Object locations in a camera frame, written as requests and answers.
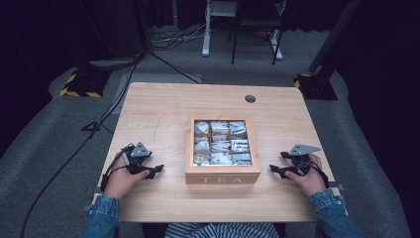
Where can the group of tea bag packets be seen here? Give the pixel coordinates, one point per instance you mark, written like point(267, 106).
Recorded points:
point(221, 145)

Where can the person's striped shirt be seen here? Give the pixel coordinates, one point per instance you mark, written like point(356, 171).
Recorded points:
point(221, 230)

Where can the black yellow striped stand base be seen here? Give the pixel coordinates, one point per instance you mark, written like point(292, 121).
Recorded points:
point(315, 89)
point(84, 84)

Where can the grey round table grommet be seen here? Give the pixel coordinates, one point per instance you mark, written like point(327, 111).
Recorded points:
point(250, 98)

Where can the slanted black stand pole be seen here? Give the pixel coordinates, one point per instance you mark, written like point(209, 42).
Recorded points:
point(333, 36)

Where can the person's right hand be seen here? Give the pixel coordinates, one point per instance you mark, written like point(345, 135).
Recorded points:
point(308, 181)

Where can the person's left hand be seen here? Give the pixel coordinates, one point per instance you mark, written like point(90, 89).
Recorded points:
point(122, 181)

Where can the white desk frame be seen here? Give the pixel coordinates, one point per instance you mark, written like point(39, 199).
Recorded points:
point(206, 39)

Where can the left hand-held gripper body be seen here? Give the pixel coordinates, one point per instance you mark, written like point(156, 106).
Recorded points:
point(139, 152)

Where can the wooden tea box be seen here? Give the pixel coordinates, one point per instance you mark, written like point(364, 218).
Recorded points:
point(223, 175)

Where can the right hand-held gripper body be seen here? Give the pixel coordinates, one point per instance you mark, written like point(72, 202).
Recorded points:
point(299, 155)

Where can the black metal chair frame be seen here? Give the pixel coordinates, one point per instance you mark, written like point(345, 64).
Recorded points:
point(254, 21)

